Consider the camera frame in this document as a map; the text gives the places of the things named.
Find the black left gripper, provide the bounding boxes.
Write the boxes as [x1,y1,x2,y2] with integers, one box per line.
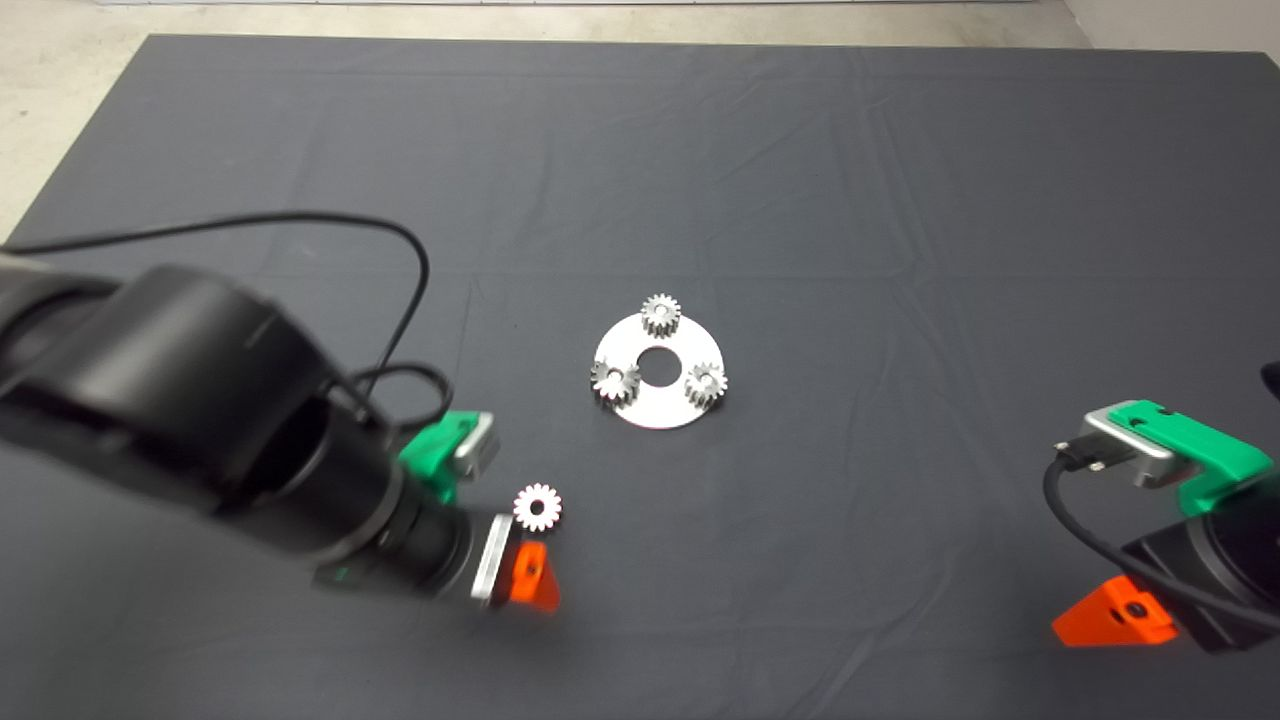
[455,512,562,613]

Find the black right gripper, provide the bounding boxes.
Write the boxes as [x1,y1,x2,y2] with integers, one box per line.
[1050,515,1280,656]

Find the small steel gear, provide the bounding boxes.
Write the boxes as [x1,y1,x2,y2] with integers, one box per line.
[513,483,563,534]
[684,362,729,408]
[640,293,683,339]

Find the large steel gear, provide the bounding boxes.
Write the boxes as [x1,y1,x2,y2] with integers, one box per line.
[590,357,641,406]

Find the round metal plate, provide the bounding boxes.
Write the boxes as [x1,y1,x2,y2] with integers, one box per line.
[593,312,728,431]

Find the dark grey table cloth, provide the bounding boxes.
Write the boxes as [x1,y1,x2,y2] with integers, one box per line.
[0,35,1280,720]

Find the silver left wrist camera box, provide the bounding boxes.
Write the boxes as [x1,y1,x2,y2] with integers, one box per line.
[455,413,499,479]

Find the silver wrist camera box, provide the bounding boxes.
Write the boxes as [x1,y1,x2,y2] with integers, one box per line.
[1082,405,1201,491]
[455,413,499,479]

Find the green left camera mount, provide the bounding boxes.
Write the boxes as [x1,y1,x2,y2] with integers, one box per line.
[398,410,491,506]

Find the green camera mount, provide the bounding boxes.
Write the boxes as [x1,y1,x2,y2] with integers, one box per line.
[398,410,491,506]
[1110,400,1273,519]

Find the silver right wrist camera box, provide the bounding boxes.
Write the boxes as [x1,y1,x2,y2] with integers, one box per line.
[1082,405,1201,491]

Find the green right camera mount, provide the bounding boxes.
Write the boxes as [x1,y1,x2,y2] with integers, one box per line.
[1110,400,1273,519]

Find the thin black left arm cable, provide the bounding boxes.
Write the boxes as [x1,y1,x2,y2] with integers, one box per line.
[0,210,453,433]

